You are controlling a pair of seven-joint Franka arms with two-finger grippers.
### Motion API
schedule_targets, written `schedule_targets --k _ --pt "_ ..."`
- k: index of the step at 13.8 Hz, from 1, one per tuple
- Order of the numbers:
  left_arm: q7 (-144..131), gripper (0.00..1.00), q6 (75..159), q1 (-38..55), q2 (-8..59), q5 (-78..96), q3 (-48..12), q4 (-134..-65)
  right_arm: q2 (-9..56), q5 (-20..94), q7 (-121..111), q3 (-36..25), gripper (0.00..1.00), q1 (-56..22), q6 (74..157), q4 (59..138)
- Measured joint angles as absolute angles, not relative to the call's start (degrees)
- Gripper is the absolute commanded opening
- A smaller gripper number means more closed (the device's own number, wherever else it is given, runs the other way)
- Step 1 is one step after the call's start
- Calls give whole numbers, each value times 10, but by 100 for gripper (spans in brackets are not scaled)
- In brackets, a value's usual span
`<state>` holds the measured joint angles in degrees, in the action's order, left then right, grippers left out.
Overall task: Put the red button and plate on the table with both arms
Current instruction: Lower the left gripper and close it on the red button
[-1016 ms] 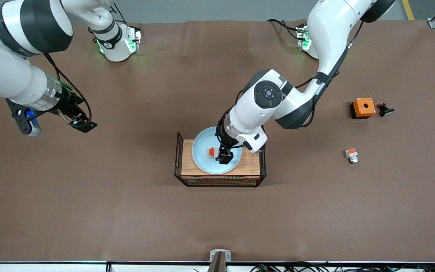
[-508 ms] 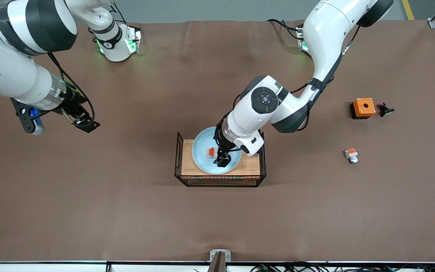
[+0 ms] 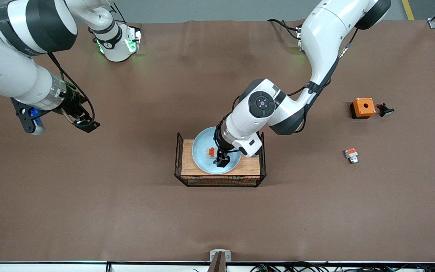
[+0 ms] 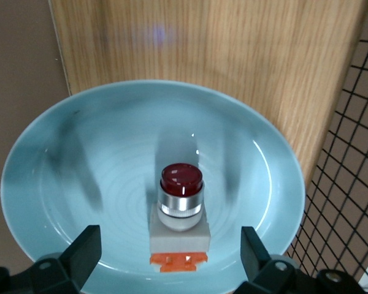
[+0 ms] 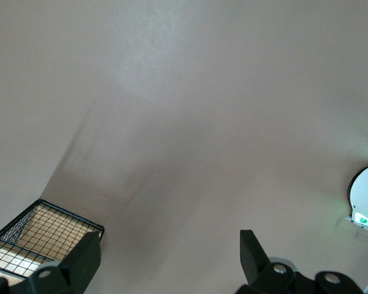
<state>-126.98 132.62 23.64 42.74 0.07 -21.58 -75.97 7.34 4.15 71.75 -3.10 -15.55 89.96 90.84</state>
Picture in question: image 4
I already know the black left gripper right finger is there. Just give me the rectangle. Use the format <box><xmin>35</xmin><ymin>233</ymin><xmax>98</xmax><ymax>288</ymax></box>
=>
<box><xmin>240</xmin><ymin>225</ymin><xmax>271</xmax><ymax>282</ymax></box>

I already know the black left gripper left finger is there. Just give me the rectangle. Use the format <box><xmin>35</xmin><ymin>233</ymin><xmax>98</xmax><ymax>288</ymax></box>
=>
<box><xmin>60</xmin><ymin>225</ymin><xmax>103</xmax><ymax>294</ymax></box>

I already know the red push button switch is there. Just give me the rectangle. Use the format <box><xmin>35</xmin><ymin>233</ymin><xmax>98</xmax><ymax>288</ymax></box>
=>
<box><xmin>148</xmin><ymin>163</ymin><xmax>211</xmax><ymax>273</ymax></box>

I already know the light blue plate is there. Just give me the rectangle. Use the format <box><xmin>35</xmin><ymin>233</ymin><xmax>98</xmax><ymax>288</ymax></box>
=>
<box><xmin>0</xmin><ymin>80</ymin><xmax>306</xmax><ymax>294</ymax></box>

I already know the wire rack with wooden top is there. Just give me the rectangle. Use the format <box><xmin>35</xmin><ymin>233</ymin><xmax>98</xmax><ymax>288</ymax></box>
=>
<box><xmin>48</xmin><ymin>0</ymin><xmax>368</xmax><ymax>294</ymax></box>

